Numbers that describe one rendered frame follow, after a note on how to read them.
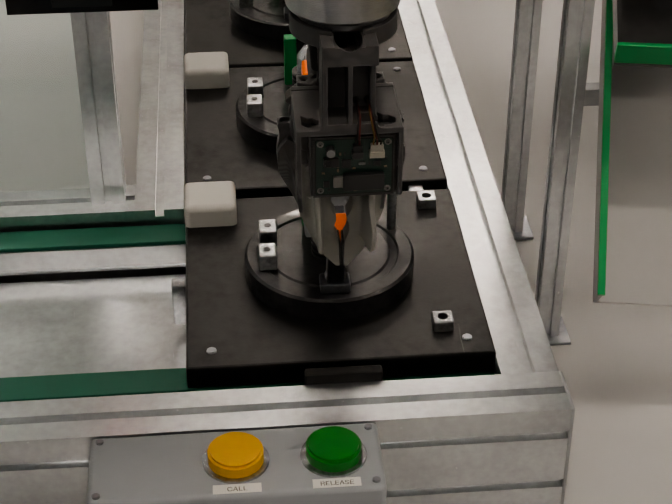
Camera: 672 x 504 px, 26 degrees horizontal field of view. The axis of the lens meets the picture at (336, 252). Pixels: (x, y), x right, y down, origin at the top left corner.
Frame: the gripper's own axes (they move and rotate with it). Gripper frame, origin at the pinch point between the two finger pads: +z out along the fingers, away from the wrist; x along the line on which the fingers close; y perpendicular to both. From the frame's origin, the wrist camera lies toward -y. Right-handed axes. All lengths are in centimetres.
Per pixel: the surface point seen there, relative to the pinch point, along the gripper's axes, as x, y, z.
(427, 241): 8.8, -13.7, 9.6
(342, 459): -1.0, 13.1, 9.5
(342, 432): -0.8, 10.3, 9.4
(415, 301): 6.6, -5.2, 9.6
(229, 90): -7.5, -42.6, 9.6
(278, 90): -2.7, -38.4, 7.6
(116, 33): -21, -79, 21
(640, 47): 21.6, -2.2, -14.0
